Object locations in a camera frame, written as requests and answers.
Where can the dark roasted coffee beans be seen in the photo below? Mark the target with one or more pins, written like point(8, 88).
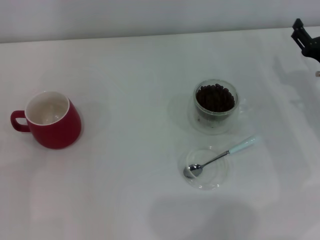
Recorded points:
point(215, 98)

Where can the clear glass saucer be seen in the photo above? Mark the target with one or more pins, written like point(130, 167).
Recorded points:
point(200, 126)

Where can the red ceramic mug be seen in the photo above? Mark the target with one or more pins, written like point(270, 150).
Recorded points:
point(58, 130)

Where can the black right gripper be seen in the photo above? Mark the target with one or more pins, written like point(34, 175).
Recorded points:
point(312, 48)

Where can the small clear glass dish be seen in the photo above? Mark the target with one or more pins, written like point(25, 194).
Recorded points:
point(212, 175)

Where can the clear glass cup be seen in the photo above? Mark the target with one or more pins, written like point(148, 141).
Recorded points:
point(215, 116)

